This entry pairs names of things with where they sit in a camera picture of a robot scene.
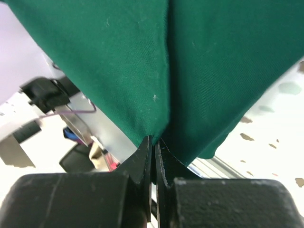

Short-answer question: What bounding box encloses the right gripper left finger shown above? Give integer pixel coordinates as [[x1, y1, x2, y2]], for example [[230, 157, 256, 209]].
[[0, 136, 152, 228]]

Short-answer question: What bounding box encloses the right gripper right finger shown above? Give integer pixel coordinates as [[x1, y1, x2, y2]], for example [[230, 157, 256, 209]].
[[155, 141, 304, 228]]

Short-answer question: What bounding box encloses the green surgical drape cloth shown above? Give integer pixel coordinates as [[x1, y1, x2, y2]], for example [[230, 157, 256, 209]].
[[7, 0, 304, 164]]

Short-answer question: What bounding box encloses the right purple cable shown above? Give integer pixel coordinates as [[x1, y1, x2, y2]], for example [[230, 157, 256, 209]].
[[39, 99, 97, 118]]

